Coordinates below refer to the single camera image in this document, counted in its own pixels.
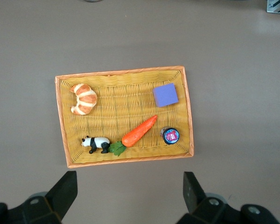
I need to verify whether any black white panda figurine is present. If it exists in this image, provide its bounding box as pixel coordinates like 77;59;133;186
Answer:
81;136;111;154

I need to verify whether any toy croissant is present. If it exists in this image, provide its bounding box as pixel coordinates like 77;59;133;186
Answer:
70;83;98;116

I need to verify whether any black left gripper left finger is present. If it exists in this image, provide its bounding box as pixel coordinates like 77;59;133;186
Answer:
45;170;78;220

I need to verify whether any yellow orange-rimmed wicker basket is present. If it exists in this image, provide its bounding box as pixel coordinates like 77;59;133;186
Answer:
55;66;195;169

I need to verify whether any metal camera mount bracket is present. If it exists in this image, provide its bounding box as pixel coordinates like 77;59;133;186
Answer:
266;0;280;14

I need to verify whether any purple foam cube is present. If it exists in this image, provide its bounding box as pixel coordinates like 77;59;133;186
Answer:
153;83;179;108

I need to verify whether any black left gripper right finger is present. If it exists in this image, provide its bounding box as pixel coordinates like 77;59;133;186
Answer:
182;171;206;215

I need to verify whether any orange toy carrot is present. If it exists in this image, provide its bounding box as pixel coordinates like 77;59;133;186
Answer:
108;114;158;157

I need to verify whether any small jar with black lid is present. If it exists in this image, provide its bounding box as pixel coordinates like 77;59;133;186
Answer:
160;126;180;146

